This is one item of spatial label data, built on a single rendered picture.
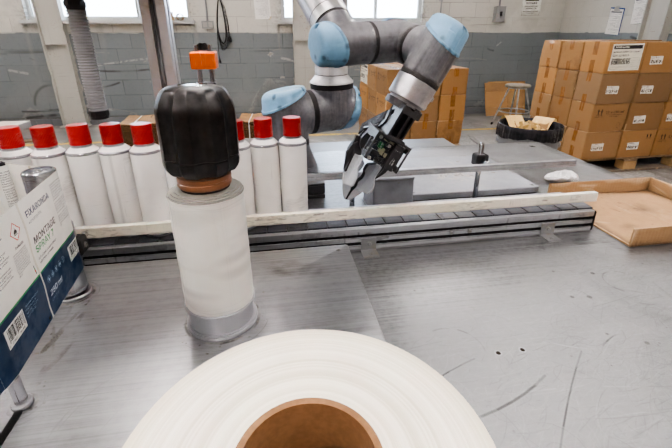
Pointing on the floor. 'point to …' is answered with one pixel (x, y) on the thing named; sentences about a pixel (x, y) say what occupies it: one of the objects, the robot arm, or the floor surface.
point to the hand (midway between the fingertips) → (348, 191)
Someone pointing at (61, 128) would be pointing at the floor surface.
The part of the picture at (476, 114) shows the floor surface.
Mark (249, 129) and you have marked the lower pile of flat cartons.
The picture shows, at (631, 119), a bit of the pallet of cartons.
